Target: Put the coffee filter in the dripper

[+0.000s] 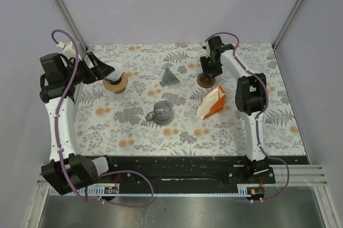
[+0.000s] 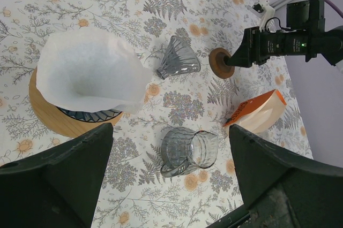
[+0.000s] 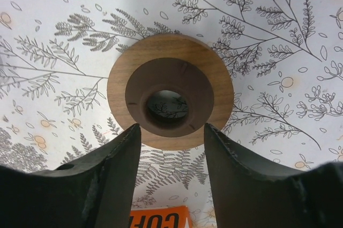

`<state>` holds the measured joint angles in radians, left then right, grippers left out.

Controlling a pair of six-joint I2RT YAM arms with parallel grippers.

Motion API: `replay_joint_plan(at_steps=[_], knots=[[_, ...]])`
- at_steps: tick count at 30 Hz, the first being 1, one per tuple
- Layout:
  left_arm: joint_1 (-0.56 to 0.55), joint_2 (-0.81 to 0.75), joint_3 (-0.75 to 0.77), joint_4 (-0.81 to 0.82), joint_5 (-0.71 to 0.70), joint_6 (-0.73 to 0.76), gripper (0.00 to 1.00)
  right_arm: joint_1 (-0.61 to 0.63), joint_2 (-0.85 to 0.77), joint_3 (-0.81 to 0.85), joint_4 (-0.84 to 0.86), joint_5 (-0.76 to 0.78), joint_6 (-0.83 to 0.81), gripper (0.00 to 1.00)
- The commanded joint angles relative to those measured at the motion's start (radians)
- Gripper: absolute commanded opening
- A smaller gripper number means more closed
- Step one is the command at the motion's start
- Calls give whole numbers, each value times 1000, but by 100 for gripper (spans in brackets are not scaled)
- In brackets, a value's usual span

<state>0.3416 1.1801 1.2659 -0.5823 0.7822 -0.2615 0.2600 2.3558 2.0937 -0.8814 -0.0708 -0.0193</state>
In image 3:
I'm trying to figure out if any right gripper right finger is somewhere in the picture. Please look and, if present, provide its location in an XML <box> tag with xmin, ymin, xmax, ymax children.
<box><xmin>204</xmin><ymin>124</ymin><xmax>342</xmax><ymax>227</ymax></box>

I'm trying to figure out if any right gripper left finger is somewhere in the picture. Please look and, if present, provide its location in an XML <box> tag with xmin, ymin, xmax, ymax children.
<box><xmin>1</xmin><ymin>124</ymin><xmax>141</xmax><ymax>227</ymax></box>

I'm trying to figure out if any orange coffee filter box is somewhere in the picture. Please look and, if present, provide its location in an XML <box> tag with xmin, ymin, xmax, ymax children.
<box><xmin>128</xmin><ymin>206</ymin><xmax>192</xmax><ymax>228</ymax></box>

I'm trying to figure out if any dark wooden dripper ring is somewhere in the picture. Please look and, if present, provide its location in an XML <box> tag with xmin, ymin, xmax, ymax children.
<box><xmin>106</xmin><ymin>34</ymin><xmax>235</xmax><ymax>150</ymax></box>

